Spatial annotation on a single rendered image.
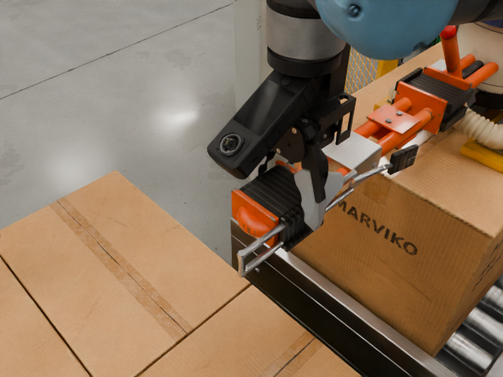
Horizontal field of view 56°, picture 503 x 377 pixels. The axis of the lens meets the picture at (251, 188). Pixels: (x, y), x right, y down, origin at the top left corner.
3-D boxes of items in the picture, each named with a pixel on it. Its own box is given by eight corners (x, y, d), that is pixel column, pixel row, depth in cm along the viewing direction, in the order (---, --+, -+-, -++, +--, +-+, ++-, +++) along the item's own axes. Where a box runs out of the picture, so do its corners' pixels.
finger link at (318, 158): (337, 200, 51) (319, 124, 47) (327, 207, 50) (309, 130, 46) (305, 192, 54) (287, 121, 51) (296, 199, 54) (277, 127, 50)
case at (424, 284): (415, 155, 150) (452, 34, 123) (545, 221, 129) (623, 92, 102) (286, 256, 119) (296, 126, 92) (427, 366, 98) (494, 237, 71)
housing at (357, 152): (341, 151, 71) (345, 126, 67) (379, 173, 67) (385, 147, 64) (311, 172, 67) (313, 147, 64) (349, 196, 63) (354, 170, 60)
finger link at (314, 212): (358, 215, 56) (344, 144, 52) (326, 241, 53) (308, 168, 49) (338, 209, 58) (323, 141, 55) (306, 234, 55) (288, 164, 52)
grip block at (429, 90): (414, 93, 83) (422, 62, 79) (466, 116, 77) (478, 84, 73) (386, 112, 78) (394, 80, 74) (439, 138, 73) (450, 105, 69)
